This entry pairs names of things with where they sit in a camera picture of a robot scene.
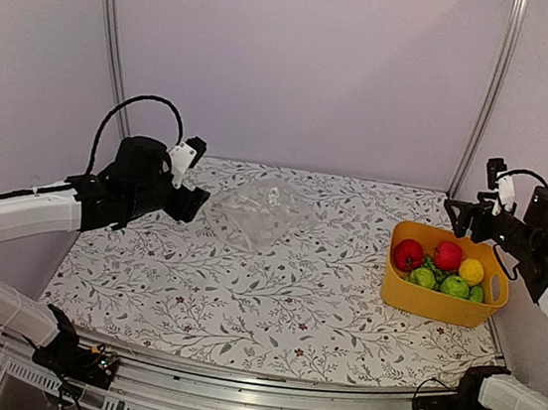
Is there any red apple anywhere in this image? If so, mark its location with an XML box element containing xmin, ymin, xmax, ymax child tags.
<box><xmin>392</xmin><ymin>238</ymin><xmax>424</xmax><ymax>273</ymax></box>
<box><xmin>434</xmin><ymin>241</ymin><xmax>464</xmax><ymax>272</ymax></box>

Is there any clear zip top bag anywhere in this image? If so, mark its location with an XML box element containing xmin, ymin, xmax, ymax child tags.
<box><xmin>203</xmin><ymin>178</ymin><xmax>319</xmax><ymax>254</ymax></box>

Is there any yellow plastic basket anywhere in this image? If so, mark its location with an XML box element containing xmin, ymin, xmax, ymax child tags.
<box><xmin>380</xmin><ymin>221</ymin><xmax>509</xmax><ymax>328</ymax></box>

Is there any aluminium post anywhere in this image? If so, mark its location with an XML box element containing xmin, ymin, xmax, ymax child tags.
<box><xmin>447</xmin><ymin>0</ymin><xmax>528</xmax><ymax>198</ymax></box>
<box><xmin>74</xmin><ymin>0</ymin><xmax>148</xmax><ymax>141</ymax></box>

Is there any floral tablecloth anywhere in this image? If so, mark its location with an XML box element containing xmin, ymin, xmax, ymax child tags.
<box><xmin>42</xmin><ymin>158</ymin><xmax>502</xmax><ymax>389</ymax></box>

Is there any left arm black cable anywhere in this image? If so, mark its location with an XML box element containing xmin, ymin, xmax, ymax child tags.
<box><xmin>83</xmin><ymin>87</ymin><xmax>190</xmax><ymax>190</ymax></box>

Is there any green grapes bunch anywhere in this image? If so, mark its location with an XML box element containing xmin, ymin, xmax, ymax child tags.
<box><xmin>421</xmin><ymin>254</ymin><xmax>453</xmax><ymax>284</ymax></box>

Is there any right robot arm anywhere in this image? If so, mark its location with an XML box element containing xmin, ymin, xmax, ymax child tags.
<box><xmin>444</xmin><ymin>187</ymin><xmax>548</xmax><ymax>410</ymax></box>

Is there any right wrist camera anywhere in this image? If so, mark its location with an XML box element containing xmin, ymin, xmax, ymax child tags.
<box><xmin>486</xmin><ymin>158</ymin><xmax>515</xmax><ymax>216</ymax></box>

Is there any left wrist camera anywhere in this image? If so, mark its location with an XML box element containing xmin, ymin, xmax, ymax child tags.
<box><xmin>169</xmin><ymin>136</ymin><xmax>207</xmax><ymax>190</ymax></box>

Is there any left aluminium post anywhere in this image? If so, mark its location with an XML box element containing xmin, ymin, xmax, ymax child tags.
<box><xmin>74</xmin><ymin>0</ymin><xmax>148</xmax><ymax>141</ymax></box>

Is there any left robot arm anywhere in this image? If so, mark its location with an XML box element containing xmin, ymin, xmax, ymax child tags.
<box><xmin>0</xmin><ymin>136</ymin><xmax>209</xmax><ymax>374</ymax></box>

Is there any right aluminium post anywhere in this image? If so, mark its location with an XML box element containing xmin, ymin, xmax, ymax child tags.
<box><xmin>447</xmin><ymin>0</ymin><xmax>528</xmax><ymax>198</ymax></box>

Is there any yellow lemon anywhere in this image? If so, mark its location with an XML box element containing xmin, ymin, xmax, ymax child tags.
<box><xmin>458</xmin><ymin>258</ymin><xmax>484</xmax><ymax>287</ymax></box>

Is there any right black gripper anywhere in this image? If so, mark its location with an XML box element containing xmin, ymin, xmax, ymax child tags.
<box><xmin>441</xmin><ymin>188</ymin><xmax>544</xmax><ymax>262</ymax></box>

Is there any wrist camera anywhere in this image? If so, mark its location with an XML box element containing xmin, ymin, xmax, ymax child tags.
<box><xmin>169</xmin><ymin>136</ymin><xmax>207</xmax><ymax>190</ymax></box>
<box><xmin>486</xmin><ymin>158</ymin><xmax>515</xmax><ymax>216</ymax></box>

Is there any aluminium front rail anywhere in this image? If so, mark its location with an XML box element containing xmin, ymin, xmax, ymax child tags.
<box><xmin>0</xmin><ymin>316</ymin><xmax>548</xmax><ymax>410</ymax></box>

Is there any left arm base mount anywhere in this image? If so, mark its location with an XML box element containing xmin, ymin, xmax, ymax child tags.
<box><xmin>32</xmin><ymin>342</ymin><xmax>119</xmax><ymax>389</ymax></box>

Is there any green cucumber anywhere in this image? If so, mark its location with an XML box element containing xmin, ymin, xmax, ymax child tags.
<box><xmin>469</xmin><ymin>285</ymin><xmax>484</xmax><ymax>304</ymax></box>

